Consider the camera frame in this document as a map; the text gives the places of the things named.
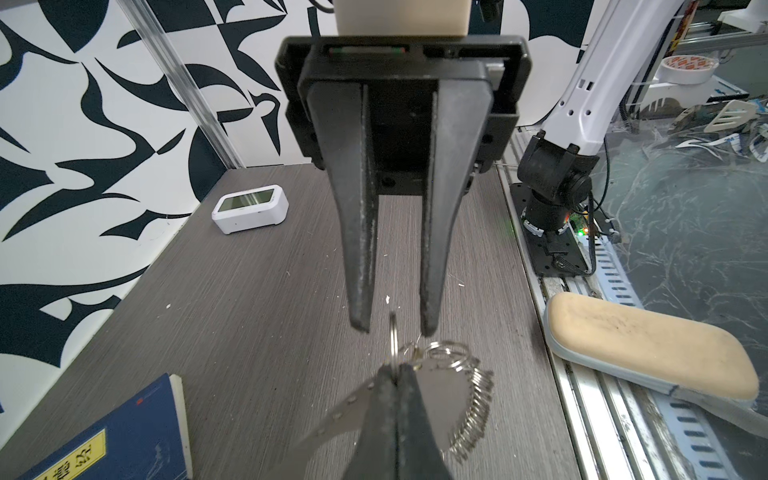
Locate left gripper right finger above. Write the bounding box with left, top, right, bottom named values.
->
left=420, top=80, right=493, bottom=337

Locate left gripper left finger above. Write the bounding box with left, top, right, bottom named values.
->
left=307, top=82, right=378, bottom=333

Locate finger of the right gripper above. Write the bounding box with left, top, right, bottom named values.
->
left=343, top=365, right=398, bottom=479
left=397, top=364, right=452, bottom=479

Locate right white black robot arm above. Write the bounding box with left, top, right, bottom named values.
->
left=327, top=1, right=679, bottom=479

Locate white digital clock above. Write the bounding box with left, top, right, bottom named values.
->
left=211, top=184, right=289, bottom=235

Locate red white tape roll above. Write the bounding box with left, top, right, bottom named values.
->
left=656, top=55, right=719, bottom=85

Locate blue book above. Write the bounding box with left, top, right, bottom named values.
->
left=21, top=373, right=194, bottom=480

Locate beige pencil case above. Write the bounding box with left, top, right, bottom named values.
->
left=543, top=292, right=767, bottom=437

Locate white spatula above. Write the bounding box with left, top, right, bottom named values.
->
left=703, top=100, right=758, bottom=133

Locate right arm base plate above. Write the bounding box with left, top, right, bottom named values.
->
left=510, top=183, right=596, bottom=277

